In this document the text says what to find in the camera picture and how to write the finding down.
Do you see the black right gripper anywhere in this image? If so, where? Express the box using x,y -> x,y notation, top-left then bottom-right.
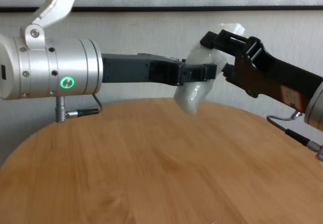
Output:
199,29 -> 323,109

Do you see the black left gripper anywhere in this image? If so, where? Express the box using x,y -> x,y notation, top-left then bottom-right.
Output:
100,52 -> 218,87

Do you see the white plastic-wrapped sandbag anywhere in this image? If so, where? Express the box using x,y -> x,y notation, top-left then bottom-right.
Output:
173,22 -> 247,116

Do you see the black wall rail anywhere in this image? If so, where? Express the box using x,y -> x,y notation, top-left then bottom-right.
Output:
0,5 -> 323,13

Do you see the right arm cable connector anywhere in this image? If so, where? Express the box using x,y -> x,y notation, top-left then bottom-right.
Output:
266,110 -> 323,162

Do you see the arm cable connector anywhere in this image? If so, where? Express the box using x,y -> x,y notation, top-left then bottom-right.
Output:
56,94 -> 102,124
266,110 -> 323,162

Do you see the left arm cable connector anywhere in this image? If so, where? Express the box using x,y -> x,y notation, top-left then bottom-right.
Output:
56,94 -> 102,124

